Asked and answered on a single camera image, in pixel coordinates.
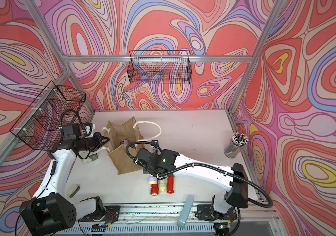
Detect cup of pens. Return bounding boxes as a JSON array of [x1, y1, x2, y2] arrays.
[[224, 132, 249, 158]]

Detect back wire basket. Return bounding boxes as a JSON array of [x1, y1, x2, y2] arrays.
[[127, 50, 192, 84]]

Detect wire basket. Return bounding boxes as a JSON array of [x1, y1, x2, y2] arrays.
[[9, 81, 86, 150], [127, 50, 192, 84]]

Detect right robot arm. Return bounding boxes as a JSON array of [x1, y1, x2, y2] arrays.
[[125, 141, 273, 215]]

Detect burlap tote bag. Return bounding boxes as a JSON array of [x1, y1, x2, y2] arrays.
[[101, 116, 162, 175]]

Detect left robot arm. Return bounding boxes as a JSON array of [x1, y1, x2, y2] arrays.
[[19, 109, 110, 236]]

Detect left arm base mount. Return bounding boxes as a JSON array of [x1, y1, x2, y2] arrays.
[[79, 205, 121, 223]]

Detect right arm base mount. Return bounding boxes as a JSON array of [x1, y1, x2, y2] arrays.
[[197, 202, 238, 222]]

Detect small green white device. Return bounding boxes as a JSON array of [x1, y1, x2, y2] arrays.
[[82, 153, 98, 164]]

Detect grey blue bar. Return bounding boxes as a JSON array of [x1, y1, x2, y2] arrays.
[[176, 195, 194, 229]]

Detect left wire basket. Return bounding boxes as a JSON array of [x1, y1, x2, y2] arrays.
[[9, 81, 86, 150]]

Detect red flashlight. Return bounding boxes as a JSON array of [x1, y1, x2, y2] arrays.
[[150, 184, 159, 196], [167, 176, 174, 194]]

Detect green flashlight bottom row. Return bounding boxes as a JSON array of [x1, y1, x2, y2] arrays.
[[158, 180, 167, 192]]

